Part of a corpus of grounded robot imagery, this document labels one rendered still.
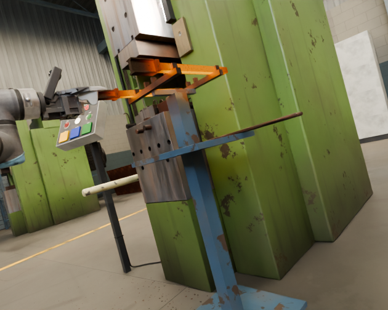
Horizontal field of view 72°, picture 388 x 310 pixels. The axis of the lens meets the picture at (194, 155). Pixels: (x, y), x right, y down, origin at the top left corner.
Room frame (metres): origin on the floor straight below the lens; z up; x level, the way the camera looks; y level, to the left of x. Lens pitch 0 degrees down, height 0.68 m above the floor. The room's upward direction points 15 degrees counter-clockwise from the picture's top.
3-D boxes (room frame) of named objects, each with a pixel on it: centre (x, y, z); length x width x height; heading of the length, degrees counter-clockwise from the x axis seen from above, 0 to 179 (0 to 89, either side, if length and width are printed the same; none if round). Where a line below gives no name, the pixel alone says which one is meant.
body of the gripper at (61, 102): (0.85, 0.38, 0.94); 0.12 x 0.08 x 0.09; 132
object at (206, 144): (1.03, 0.01, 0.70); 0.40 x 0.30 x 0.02; 43
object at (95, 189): (1.70, 0.52, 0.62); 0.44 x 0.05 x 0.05; 134
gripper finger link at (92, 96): (0.87, 0.27, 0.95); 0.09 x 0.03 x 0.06; 96
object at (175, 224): (1.62, 0.02, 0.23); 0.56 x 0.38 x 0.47; 134
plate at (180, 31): (1.37, -0.10, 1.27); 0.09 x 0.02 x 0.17; 44
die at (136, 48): (1.65, 0.06, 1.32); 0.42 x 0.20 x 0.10; 134
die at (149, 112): (1.65, 0.06, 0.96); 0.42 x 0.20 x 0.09; 134
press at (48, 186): (6.01, 3.06, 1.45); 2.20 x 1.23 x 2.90; 139
